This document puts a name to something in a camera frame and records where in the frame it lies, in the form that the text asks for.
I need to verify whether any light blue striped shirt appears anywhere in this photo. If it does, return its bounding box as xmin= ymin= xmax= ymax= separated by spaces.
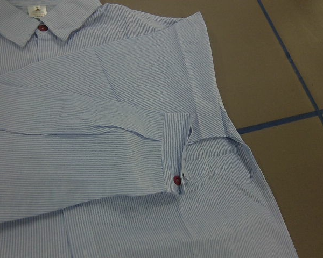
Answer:
xmin=0 ymin=1 xmax=297 ymax=257

